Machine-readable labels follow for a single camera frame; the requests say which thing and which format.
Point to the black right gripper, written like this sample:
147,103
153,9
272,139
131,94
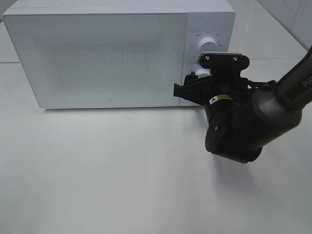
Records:
216,87

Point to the white timer knob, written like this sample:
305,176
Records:
201,73

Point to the white microwave door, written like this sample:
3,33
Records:
96,61

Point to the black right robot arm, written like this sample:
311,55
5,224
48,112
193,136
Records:
243,115

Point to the upper white power knob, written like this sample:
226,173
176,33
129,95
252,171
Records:
207,44

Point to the white microwave oven body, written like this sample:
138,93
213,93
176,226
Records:
203,17

